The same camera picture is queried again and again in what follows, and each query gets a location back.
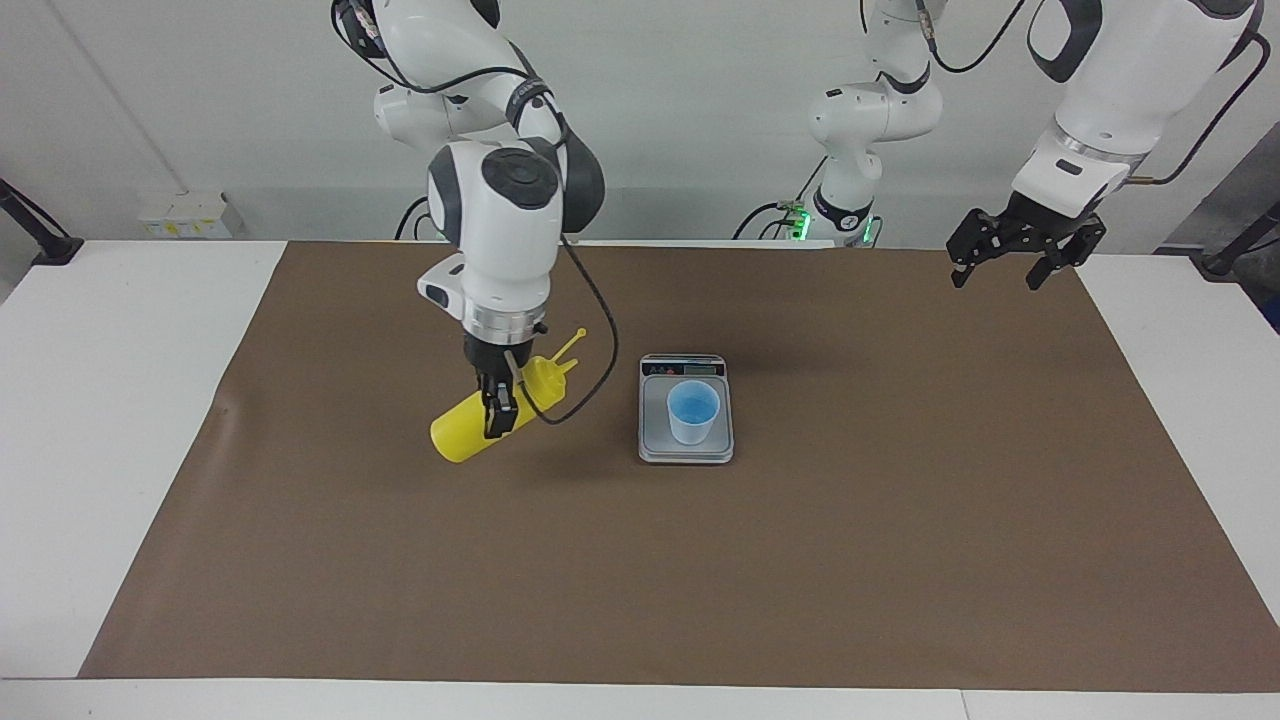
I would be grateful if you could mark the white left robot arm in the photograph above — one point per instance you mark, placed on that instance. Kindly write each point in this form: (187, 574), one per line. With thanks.
(1130, 80)

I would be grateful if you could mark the light blue plastic cup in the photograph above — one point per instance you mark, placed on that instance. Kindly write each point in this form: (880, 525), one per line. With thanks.
(692, 425)

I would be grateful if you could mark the brown paper table mat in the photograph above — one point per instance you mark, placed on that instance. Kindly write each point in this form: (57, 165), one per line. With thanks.
(640, 580)

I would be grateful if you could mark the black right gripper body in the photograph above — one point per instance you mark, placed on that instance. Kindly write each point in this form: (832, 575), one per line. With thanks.
(500, 360)

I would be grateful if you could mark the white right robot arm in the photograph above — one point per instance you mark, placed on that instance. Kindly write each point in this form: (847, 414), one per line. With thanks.
(500, 240)

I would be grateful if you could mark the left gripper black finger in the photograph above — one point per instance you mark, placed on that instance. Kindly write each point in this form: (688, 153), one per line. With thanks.
(1043, 272)
(961, 273)

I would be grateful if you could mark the white wall socket box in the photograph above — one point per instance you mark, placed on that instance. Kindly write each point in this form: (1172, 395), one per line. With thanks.
(185, 215)

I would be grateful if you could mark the yellow squeeze bottle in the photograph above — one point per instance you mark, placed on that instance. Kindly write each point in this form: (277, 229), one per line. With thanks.
(460, 435)

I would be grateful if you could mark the silver digital kitchen scale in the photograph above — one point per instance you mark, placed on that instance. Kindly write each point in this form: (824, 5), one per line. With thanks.
(655, 435)

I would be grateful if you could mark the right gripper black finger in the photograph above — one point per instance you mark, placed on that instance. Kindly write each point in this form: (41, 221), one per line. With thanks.
(500, 412)

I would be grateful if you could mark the black clamp stand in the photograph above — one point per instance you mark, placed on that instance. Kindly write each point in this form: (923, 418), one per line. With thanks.
(1225, 262)
(55, 245)

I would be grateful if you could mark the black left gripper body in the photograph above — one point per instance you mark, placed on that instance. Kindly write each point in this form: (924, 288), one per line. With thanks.
(1030, 232)

